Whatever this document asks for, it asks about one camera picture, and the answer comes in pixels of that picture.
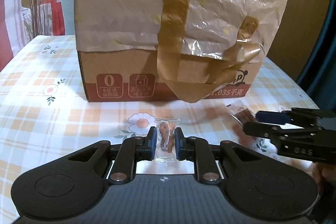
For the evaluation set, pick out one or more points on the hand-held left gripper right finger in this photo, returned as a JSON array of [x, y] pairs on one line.
[[179, 142]]

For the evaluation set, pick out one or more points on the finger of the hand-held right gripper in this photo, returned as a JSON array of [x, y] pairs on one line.
[[258, 130], [270, 117]]

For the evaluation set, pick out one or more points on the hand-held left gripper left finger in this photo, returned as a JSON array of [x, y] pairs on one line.
[[152, 141]]

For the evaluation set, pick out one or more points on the clear brown snack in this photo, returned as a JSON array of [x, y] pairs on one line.
[[242, 116], [167, 134]]

